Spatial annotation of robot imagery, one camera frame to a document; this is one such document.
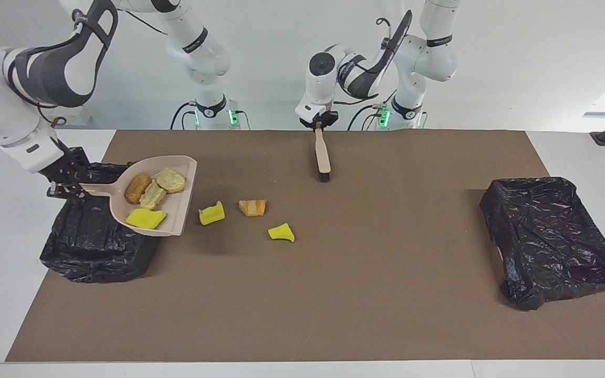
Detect black bag lined bin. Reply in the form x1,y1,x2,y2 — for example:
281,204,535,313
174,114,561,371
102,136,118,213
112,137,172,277
479,176,605,311
39,161,176,284

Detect beige plastic dustpan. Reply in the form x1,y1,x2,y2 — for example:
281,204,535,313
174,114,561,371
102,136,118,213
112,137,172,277
79,155,198,237

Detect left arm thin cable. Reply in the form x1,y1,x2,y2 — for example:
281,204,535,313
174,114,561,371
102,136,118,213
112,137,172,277
334,17,403,106

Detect brown bread roll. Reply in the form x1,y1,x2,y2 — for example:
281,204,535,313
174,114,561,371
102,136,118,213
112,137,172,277
124,173,153,205

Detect white cardboard box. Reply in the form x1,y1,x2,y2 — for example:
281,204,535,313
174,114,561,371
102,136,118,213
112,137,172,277
56,104,93,127

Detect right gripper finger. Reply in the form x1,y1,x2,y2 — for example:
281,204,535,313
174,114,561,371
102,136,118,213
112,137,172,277
46,185,90,200
69,148,93,185

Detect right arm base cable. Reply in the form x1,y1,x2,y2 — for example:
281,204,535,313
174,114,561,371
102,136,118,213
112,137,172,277
170,101,198,130

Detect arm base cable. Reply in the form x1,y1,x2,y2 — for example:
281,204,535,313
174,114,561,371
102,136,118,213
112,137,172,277
347,104,387,131
170,101,198,130

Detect beige brush black bristles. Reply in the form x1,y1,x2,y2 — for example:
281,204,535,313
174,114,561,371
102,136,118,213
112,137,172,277
315,126,331,183

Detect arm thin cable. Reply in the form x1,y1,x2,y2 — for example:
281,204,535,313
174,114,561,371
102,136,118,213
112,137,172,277
334,17,403,106
37,8,168,129

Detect yellow sponge piece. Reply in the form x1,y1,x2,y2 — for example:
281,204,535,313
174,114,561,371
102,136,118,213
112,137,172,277
268,223,296,243
125,208,167,230
199,201,226,226

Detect orange striped croissant piece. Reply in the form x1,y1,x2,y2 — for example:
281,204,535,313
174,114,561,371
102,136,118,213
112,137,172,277
238,199,267,217

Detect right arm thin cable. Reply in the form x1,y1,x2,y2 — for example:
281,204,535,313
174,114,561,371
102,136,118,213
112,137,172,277
37,8,168,129

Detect brown table mat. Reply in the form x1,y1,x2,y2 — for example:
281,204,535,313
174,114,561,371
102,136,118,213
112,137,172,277
5,130,605,363

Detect flaky pastry piece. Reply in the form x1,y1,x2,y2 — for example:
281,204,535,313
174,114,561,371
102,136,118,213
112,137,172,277
155,167,186,194
139,180,168,211

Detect left arm base cable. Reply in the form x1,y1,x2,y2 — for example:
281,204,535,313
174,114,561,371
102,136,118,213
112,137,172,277
347,104,387,131

